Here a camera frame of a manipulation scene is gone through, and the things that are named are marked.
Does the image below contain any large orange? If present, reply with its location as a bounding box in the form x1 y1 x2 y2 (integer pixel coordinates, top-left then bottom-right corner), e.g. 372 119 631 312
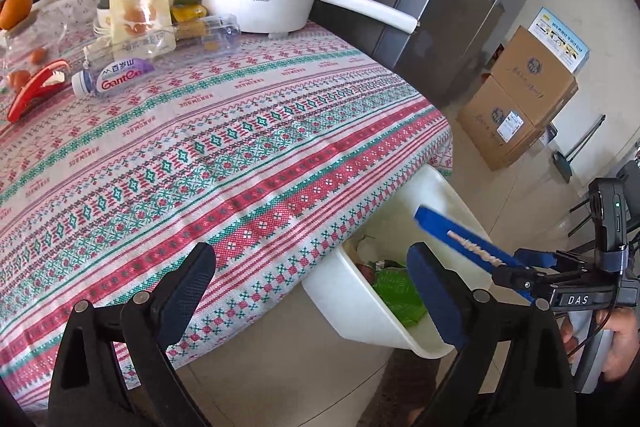
0 0 34 30

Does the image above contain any yellow wrapper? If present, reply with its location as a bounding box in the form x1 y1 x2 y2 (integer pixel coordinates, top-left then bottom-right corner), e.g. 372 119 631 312
169 3 209 26

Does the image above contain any person's right hand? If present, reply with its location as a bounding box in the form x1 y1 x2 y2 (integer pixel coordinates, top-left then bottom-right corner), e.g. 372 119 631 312
560 306 640 380

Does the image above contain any green snack packet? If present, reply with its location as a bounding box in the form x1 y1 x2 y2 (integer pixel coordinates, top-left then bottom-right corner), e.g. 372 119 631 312
372 266 429 328

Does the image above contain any dustpan with long handle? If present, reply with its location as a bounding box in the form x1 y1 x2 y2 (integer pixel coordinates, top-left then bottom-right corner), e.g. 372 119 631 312
552 116 606 184

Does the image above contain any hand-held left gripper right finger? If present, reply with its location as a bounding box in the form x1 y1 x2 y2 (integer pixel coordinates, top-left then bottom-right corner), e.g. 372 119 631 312
405 242 584 427

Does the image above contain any blue printed box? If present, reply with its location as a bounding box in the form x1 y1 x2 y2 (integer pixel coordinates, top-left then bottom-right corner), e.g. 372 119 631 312
527 6 591 76

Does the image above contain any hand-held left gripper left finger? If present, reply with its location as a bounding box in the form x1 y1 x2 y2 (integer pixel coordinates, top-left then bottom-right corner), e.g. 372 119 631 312
46 242 217 427

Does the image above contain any patterned red green tablecloth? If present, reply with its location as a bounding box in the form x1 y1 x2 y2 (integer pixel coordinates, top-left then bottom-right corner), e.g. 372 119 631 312
0 18 454 414

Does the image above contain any beige snack pouch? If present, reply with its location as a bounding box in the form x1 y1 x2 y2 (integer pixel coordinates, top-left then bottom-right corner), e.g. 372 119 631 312
108 0 177 58

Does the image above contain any white trash bin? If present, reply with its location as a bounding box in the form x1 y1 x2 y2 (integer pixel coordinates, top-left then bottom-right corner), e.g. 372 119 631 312
301 164 501 361

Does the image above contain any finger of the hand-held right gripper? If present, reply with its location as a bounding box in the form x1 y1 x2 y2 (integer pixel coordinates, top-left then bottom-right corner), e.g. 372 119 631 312
514 248 589 281
491 266 556 309

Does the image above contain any clear water bottle purple label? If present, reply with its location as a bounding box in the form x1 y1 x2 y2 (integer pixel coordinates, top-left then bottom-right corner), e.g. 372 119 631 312
71 55 156 98

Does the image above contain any glass jar with wooden lid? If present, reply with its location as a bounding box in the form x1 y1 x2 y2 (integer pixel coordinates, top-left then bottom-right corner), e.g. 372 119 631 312
0 8 69 90

